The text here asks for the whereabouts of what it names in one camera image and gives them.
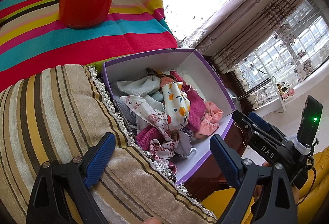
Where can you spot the peach pink scrunched cloth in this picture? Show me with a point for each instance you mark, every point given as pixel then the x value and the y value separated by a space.
pixel 210 120

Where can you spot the person's left hand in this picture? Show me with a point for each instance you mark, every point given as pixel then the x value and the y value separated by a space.
pixel 152 220

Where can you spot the colourful striped tablecloth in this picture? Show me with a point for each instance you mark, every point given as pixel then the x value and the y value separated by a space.
pixel 33 39

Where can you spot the lace window curtain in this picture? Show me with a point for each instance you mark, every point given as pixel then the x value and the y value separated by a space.
pixel 263 49

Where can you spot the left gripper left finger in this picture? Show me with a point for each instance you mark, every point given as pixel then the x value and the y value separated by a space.
pixel 48 203

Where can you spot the fruit print white cloth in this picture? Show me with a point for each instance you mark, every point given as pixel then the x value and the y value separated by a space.
pixel 176 105

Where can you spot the purple cardboard box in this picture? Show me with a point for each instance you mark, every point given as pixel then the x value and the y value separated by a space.
pixel 190 152

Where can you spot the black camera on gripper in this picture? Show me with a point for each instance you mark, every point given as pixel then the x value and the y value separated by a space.
pixel 310 120

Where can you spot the floral white cloth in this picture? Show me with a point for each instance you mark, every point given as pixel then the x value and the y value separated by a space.
pixel 157 119

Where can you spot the yellow sofa cushion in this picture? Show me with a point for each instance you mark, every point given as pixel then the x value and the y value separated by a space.
pixel 313 200

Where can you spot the grey green cloth pouch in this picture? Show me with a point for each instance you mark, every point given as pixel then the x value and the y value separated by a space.
pixel 141 87

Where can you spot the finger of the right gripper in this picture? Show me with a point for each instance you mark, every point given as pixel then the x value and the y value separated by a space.
pixel 243 121
pixel 260 122

